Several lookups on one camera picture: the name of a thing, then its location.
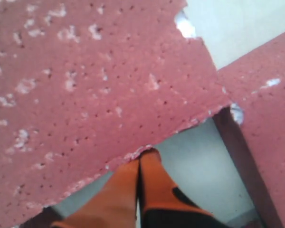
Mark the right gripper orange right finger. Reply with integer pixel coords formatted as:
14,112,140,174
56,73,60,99
139,149,226,228

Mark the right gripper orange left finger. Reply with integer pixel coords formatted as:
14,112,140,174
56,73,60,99
51,160,139,228

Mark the red brick with white scuffs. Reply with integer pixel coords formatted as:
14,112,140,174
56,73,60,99
0,0,229,228

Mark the back left red brick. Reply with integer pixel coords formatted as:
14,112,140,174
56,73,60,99
214,33,285,228

